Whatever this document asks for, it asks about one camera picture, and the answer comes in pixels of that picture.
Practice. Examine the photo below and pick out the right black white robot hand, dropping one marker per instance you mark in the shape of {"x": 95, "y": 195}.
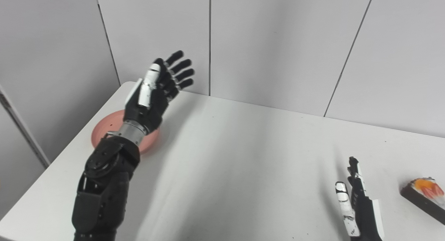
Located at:
{"x": 365, "y": 216}

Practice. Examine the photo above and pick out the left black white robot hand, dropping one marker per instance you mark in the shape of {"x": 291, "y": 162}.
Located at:
{"x": 149, "y": 105}

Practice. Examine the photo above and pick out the pink round plate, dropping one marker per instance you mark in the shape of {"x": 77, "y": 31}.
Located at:
{"x": 104, "y": 129}

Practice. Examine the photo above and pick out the chocolate cake slice with fruit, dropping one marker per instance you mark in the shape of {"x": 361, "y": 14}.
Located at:
{"x": 422, "y": 199}

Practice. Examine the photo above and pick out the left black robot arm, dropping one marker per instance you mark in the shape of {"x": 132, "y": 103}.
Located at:
{"x": 104, "y": 185}

